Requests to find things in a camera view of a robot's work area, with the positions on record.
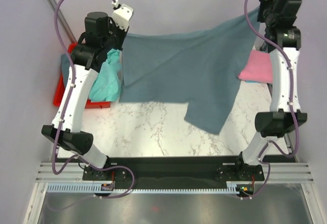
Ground slate blue t-shirt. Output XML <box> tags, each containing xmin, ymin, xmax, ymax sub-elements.
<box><xmin>120</xmin><ymin>9</ymin><xmax>260</xmax><ymax>134</ymax></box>

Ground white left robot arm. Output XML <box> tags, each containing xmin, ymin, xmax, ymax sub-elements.
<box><xmin>41</xmin><ymin>7</ymin><xmax>133</xmax><ymax>180</ymax></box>

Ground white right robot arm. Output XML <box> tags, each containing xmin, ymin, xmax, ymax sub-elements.
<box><xmin>234</xmin><ymin>0</ymin><xmax>308</xmax><ymax>180</ymax></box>

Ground aqua t-shirt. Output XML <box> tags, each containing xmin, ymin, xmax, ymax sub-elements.
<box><xmin>89</xmin><ymin>49</ymin><xmax>122</xmax><ymax>102</ymax></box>

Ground dark blue t-shirt in bin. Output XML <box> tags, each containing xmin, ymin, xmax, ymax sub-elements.
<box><xmin>60</xmin><ymin>54</ymin><xmax>70</xmax><ymax>87</ymax></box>

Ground red plastic bin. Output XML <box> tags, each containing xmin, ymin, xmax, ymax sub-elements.
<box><xmin>53</xmin><ymin>42</ymin><xmax>112</xmax><ymax>110</ymax></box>

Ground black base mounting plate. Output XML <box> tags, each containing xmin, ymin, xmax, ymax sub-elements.
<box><xmin>82</xmin><ymin>156</ymin><xmax>265</xmax><ymax>188</ymax></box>

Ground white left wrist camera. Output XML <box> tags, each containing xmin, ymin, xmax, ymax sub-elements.
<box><xmin>111</xmin><ymin>0</ymin><xmax>134</xmax><ymax>32</ymax></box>

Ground left aluminium corner post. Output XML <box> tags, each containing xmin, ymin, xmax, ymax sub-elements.
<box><xmin>46</xmin><ymin>0</ymin><xmax>77</xmax><ymax>43</ymax></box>

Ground aluminium frame rails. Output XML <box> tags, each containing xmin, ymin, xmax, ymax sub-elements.
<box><xmin>21</xmin><ymin>161</ymin><xmax>85</xmax><ymax>224</ymax></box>

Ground light blue slotted cable duct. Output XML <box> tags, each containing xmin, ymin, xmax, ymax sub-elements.
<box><xmin>46</xmin><ymin>182</ymin><xmax>255</xmax><ymax>194</ymax></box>

